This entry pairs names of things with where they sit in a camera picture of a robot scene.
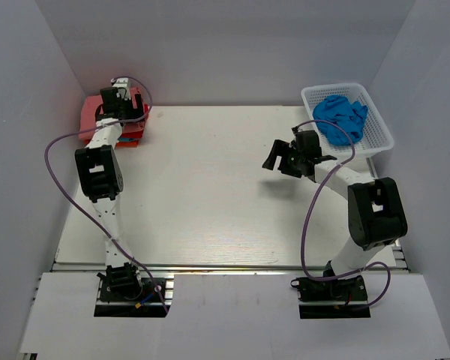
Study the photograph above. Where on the orange folded t shirt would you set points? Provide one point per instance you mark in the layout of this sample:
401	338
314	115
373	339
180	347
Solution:
127	144

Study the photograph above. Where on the red folded t shirt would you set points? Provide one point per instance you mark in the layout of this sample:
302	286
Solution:
132	130

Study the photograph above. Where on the white plastic basket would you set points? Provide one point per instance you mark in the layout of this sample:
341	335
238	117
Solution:
376	138

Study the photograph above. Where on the pink t shirt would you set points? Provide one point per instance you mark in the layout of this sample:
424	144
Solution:
87	116

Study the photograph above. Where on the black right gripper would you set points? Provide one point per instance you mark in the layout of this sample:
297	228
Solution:
279	148

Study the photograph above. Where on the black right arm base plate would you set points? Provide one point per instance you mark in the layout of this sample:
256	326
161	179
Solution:
332	300

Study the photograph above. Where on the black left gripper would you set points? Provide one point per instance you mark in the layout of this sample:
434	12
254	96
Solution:
127	101

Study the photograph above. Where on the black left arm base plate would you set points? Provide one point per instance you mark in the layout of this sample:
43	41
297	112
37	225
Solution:
142	301

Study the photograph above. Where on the aluminium table edge rail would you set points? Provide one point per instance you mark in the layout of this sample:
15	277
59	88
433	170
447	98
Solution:
400	266

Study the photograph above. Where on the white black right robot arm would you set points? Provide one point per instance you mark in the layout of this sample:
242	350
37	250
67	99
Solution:
375	214

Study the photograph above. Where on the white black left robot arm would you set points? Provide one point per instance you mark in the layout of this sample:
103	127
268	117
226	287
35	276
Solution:
102	182

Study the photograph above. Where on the blue crumpled t shirt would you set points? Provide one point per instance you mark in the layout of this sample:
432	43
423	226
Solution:
341	121

